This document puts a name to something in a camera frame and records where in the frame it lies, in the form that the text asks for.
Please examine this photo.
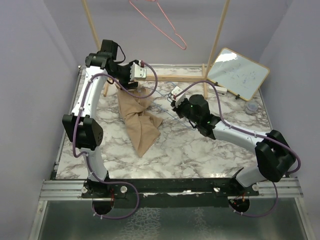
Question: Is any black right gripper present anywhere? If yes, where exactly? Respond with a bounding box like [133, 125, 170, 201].
[170, 98, 200, 125]

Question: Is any beige t shirt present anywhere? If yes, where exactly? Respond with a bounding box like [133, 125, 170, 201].
[117, 87, 163, 158]

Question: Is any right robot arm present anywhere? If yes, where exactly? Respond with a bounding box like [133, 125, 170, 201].
[171, 94, 295, 196]

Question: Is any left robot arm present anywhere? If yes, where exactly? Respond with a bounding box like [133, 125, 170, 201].
[62, 39, 142, 198]

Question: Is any white board eraser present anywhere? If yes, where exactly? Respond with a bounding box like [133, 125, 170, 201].
[207, 86, 228, 96]

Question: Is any wooden clothes rack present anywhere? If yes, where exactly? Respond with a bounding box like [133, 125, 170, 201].
[81, 0, 231, 99]

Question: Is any small whiteboard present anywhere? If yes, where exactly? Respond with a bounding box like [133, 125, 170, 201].
[207, 47, 270, 101]

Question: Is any small clear dish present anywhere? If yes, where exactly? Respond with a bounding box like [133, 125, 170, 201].
[245, 101, 259, 115]

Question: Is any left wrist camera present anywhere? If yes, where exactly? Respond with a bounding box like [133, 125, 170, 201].
[130, 63, 147, 81]

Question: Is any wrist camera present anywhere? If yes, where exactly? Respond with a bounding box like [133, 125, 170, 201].
[169, 86, 186, 108]
[130, 63, 147, 81]

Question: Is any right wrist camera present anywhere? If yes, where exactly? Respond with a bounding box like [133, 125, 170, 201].
[169, 86, 186, 108]

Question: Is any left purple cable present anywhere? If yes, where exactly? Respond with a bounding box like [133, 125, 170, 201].
[72, 60, 158, 220]

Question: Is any purple cable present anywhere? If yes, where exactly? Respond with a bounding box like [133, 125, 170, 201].
[173, 80, 302, 217]
[72, 60, 158, 220]

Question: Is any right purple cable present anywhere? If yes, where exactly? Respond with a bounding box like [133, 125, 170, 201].
[173, 80, 302, 217]

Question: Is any pink wire hanger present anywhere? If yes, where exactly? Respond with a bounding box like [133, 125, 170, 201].
[128, 0, 188, 51]

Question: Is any aluminium table frame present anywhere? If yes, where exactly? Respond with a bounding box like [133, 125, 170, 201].
[27, 64, 308, 240]

